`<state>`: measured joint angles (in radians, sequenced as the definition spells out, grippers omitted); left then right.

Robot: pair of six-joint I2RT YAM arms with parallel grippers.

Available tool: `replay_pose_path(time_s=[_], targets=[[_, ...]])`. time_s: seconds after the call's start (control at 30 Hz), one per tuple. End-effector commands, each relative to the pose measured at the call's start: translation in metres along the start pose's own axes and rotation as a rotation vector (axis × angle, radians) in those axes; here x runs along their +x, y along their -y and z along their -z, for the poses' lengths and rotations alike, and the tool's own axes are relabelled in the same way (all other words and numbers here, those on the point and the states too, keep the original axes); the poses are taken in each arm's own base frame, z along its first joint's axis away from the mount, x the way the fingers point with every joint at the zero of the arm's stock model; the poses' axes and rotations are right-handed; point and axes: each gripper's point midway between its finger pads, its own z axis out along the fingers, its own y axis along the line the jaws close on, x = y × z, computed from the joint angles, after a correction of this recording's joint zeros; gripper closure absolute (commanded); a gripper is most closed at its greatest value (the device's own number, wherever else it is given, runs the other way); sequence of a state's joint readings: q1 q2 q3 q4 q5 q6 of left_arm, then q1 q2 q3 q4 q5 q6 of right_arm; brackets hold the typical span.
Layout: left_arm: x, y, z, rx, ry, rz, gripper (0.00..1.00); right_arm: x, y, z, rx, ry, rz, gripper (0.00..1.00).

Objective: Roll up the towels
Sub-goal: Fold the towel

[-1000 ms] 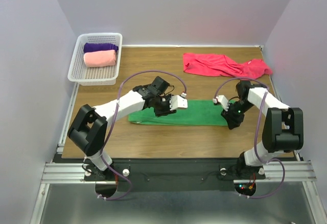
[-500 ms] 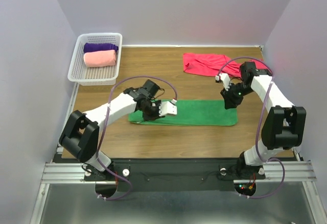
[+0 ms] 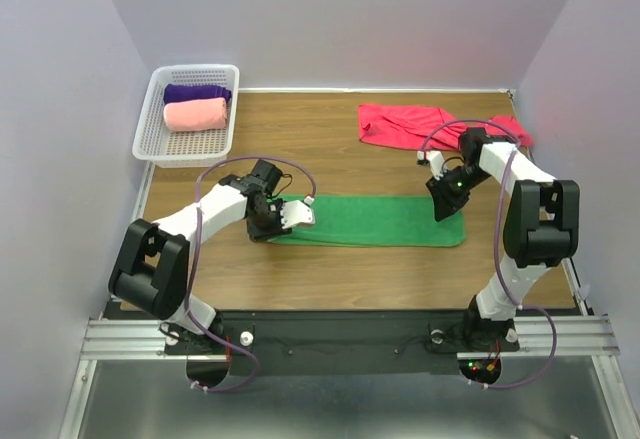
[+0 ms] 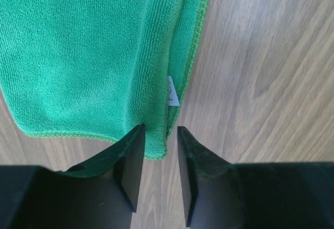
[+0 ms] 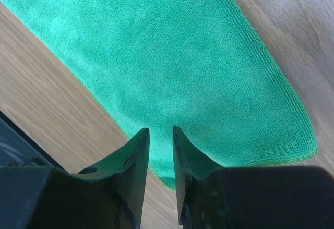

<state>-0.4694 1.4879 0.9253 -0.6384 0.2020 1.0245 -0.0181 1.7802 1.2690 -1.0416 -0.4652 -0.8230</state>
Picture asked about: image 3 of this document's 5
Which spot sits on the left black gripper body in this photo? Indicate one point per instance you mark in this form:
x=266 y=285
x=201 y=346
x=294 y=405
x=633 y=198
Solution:
x=268 y=223

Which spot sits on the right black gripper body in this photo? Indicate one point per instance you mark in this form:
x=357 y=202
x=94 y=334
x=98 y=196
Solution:
x=453 y=188

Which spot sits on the green towel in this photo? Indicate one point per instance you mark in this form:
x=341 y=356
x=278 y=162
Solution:
x=377 y=221

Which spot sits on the pink towel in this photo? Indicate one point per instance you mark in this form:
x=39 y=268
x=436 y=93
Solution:
x=196 y=115

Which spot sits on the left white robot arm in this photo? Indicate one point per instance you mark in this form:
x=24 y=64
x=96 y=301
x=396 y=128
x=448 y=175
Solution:
x=153 y=269

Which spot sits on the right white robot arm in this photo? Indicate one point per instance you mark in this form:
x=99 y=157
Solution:
x=537 y=224

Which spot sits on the red towel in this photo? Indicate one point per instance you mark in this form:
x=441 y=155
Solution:
x=406 y=127

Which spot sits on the white perforated plastic basket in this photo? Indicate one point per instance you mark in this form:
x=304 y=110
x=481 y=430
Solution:
x=154 y=142

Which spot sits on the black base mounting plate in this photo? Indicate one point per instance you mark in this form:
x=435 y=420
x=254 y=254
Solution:
x=332 y=343

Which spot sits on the rolled purple towel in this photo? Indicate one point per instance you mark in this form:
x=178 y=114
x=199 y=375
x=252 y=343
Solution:
x=176 y=93

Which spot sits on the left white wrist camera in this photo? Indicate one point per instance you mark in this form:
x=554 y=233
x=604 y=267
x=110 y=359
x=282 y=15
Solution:
x=296 y=213

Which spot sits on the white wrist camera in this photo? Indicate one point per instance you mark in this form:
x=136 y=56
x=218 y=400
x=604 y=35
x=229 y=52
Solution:
x=296 y=213
x=434 y=160

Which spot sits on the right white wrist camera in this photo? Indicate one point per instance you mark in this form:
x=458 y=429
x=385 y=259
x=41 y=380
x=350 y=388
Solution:
x=434 y=160

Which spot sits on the aluminium frame rail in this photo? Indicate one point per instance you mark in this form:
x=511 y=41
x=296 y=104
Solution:
x=141 y=339

